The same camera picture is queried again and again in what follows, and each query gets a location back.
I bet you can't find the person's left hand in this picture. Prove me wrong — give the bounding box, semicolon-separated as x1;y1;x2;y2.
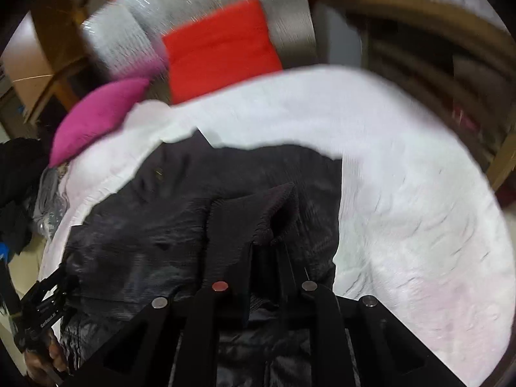
24;328;69;385

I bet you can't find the red pillow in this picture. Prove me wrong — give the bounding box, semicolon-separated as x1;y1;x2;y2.
161;0;283;105

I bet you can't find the white floral blanket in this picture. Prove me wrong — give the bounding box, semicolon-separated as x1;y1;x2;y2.
40;64;509;380

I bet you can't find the black quilted jacket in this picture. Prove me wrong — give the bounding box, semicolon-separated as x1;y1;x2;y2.
60;129;343;387

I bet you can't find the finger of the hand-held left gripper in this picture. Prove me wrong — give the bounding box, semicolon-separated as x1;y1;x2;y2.
34;264;79;305

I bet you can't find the black puffer coat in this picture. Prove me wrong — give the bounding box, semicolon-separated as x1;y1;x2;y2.
0;139;49;251

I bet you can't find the wooden table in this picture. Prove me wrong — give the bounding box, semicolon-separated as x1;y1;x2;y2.
314;0;516;190

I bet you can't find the magenta pillow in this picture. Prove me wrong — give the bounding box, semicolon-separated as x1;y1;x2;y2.
49;77;151;168

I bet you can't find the wooden pillar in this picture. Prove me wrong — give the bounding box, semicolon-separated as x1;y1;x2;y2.
12;0;114;122

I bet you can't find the grey garment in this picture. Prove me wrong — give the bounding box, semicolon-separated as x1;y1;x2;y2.
36;165;69;238

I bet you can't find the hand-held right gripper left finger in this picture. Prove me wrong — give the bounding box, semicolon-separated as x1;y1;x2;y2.
70;242;253;387

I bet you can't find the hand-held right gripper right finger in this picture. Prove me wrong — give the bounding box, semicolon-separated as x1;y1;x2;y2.
276;242;468;387

